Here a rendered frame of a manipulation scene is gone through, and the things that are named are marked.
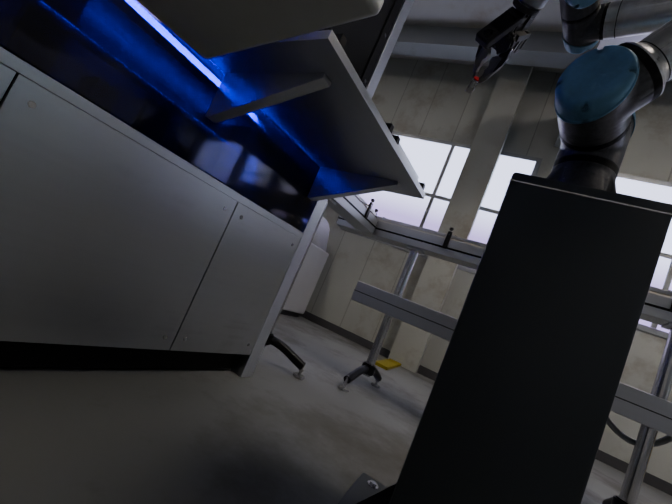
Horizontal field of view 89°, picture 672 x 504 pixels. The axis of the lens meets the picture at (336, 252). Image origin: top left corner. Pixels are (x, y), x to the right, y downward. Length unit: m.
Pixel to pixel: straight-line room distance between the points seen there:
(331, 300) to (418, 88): 2.85
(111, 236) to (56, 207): 0.12
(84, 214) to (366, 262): 3.35
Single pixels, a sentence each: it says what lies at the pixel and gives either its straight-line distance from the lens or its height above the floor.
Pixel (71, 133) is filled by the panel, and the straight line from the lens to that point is 0.90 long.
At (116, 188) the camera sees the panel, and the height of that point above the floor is 0.46.
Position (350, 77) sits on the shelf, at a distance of 0.80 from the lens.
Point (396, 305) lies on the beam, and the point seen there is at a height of 0.50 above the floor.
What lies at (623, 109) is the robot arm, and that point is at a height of 0.92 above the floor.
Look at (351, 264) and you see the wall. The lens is 4.02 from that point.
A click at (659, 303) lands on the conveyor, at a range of 1.91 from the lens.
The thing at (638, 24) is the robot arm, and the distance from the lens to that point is 1.11.
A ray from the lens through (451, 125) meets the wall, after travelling 4.49.
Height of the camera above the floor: 0.45
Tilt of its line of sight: 6 degrees up
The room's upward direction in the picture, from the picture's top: 23 degrees clockwise
